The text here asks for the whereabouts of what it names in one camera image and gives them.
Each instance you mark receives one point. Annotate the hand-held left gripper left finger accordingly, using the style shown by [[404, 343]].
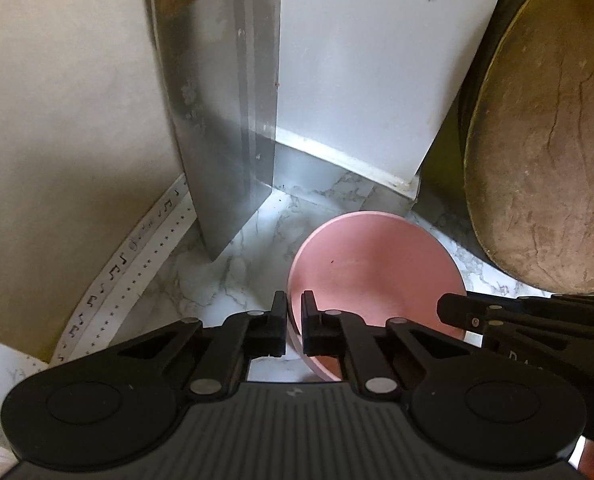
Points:
[[280, 327]]

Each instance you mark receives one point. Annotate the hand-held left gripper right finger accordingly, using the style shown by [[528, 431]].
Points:
[[308, 327]]

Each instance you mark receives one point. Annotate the patterned white edge tape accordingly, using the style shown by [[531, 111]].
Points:
[[127, 270]]

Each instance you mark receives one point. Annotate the round wooden cutting board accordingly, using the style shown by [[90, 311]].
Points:
[[552, 150]]

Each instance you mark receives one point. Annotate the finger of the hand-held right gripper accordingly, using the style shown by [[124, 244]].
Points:
[[507, 312]]

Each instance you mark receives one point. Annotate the large pink bowl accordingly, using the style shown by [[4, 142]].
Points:
[[372, 270]]

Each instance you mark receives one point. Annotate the white appliance with grey vent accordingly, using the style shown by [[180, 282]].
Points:
[[372, 70]]

